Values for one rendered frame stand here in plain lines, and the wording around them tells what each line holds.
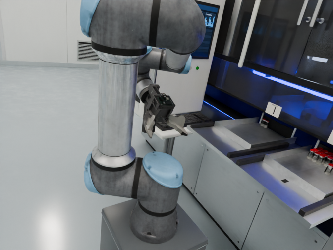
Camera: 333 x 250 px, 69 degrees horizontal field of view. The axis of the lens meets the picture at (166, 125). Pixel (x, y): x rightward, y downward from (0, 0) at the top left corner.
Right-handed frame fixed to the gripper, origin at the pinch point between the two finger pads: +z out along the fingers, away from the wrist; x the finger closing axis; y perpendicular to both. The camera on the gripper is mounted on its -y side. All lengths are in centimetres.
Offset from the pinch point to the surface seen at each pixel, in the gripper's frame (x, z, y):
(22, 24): 7, -479, -205
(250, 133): 64, -8, -11
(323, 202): 42, 36, 6
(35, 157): -14, -114, -155
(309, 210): 32.6, 36.6, 5.0
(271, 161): 45.9, 14.4, -1.7
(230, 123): 61, -20, -14
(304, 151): 75, 13, -1
